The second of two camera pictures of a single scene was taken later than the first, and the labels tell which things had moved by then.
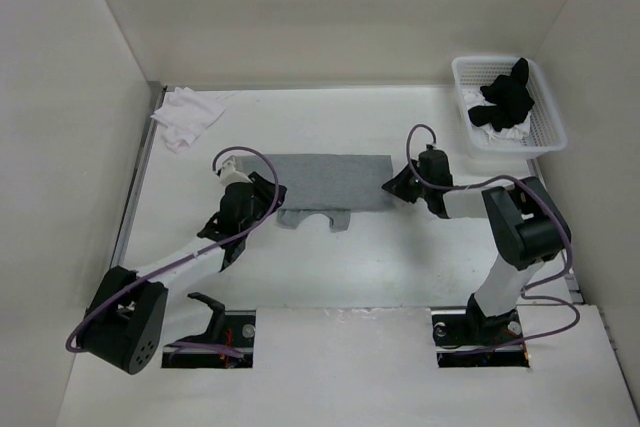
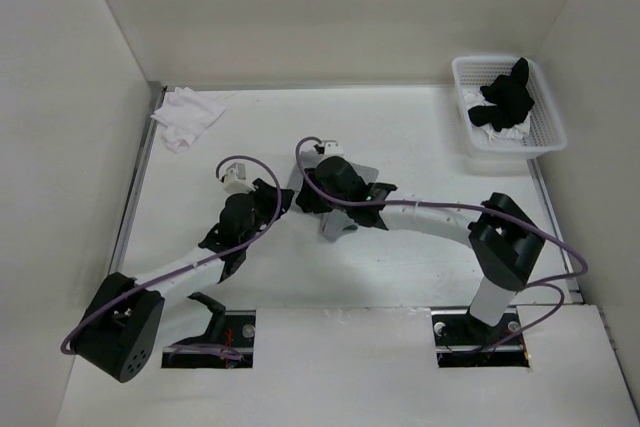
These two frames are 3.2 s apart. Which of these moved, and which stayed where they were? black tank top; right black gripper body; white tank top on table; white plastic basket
Moved: right black gripper body
Stayed: white tank top on table; black tank top; white plastic basket
